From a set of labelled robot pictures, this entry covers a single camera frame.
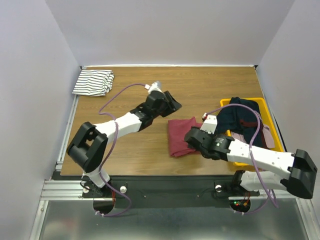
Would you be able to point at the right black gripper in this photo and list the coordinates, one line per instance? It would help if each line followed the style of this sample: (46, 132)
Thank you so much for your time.
(191, 136)

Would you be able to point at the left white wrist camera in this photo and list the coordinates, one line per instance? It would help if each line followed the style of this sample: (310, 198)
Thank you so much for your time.
(155, 86)

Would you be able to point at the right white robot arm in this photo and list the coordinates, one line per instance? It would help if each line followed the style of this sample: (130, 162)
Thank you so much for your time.
(292, 172)

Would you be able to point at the black white striped tank top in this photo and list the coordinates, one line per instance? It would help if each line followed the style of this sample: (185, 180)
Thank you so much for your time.
(94, 83)

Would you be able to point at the maroon tank top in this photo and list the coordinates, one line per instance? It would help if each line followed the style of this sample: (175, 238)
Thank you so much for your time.
(176, 130)

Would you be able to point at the navy blue tank top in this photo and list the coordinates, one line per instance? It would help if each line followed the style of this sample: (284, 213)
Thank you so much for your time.
(242, 121)

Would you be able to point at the light pink tank top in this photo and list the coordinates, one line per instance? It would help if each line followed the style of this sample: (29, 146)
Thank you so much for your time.
(268, 138)

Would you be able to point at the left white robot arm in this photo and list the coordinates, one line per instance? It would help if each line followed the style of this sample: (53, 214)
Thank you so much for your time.
(87, 148)

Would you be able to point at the aluminium frame rail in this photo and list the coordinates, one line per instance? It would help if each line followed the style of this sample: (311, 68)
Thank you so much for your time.
(56, 158)

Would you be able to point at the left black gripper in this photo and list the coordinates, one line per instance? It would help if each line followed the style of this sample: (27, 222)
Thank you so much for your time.
(173, 105)

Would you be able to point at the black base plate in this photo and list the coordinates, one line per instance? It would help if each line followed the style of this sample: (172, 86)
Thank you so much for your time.
(181, 191)

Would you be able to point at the yellow plastic tray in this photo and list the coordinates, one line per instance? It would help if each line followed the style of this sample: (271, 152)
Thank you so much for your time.
(266, 119)

